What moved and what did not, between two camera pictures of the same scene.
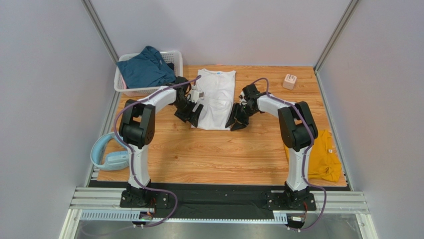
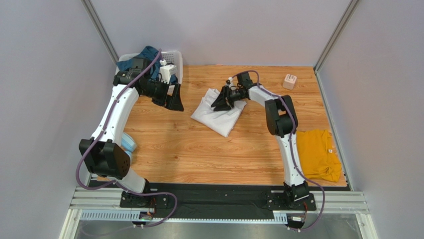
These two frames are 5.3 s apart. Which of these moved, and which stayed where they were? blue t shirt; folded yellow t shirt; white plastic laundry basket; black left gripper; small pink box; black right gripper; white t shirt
Moved: white t shirt; black right gripper; black left gripper
Stayed: blue t shirt; small pink box; folded yellow t shirt; white plastic laundry basket
